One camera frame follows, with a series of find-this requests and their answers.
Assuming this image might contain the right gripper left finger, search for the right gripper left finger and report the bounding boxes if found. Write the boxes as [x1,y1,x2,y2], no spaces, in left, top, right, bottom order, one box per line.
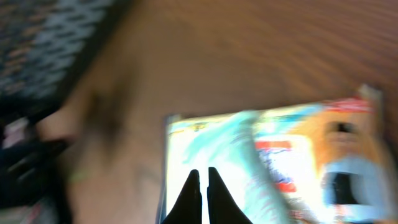
[161,169,202,224]

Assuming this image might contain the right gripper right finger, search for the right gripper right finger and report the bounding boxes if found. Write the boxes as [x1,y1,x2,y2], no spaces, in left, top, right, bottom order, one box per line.
[207,167,252,224]

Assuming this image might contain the teal wet wipes pack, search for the teal wet wipes pack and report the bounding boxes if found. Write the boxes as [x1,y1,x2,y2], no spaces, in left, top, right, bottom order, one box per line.
[183,111,291,224]

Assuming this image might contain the yellow snack bag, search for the yellow snack bag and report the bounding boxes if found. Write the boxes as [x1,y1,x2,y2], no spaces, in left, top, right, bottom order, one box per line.
[157,83,398,224]

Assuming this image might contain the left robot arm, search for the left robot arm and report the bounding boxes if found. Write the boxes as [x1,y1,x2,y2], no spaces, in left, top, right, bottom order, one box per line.
[1,118,73,223]

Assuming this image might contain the grey plastic shopping basket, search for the grey plastic shopping basket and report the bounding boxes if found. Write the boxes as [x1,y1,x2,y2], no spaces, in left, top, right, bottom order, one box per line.
[1,0,130,122]

